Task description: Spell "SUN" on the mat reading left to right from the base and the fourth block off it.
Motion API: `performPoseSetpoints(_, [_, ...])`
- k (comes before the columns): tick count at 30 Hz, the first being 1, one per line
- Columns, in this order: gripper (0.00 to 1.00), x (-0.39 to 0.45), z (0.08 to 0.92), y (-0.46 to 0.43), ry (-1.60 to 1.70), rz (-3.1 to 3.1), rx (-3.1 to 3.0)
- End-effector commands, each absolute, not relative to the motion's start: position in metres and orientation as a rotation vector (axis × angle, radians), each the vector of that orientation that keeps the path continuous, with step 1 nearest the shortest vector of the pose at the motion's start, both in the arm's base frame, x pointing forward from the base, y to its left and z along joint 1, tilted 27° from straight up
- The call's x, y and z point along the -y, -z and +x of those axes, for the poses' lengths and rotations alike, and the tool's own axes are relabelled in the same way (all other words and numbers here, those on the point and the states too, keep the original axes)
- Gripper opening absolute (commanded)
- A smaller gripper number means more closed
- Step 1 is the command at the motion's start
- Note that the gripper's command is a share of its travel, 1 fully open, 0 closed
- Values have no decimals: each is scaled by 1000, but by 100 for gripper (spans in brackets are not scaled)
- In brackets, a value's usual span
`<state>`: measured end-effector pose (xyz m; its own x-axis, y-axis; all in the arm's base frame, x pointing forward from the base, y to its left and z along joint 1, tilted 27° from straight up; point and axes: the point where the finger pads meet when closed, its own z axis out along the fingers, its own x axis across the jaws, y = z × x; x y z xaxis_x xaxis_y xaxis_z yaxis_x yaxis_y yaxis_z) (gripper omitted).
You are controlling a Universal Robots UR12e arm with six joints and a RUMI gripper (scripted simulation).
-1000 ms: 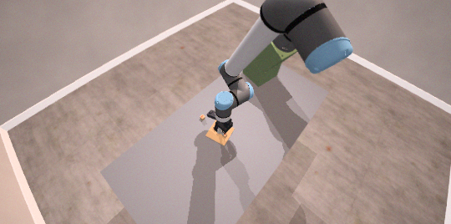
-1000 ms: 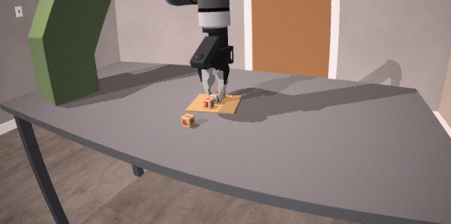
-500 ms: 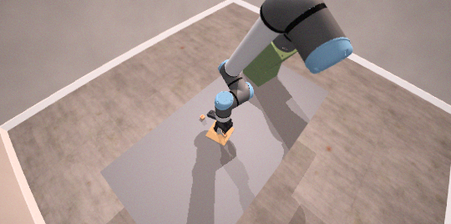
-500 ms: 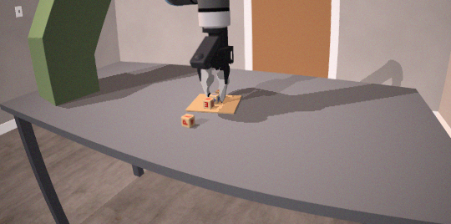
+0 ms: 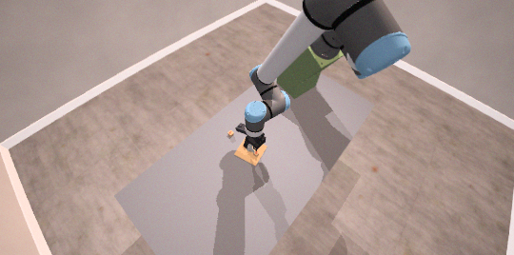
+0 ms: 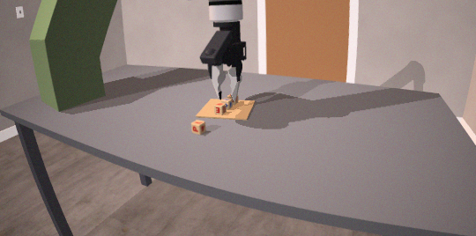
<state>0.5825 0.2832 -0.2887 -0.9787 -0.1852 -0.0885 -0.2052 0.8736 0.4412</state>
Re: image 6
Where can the peach flat mat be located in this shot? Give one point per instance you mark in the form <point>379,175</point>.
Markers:
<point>239,111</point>

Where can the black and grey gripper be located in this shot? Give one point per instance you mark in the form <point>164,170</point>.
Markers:
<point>232,57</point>

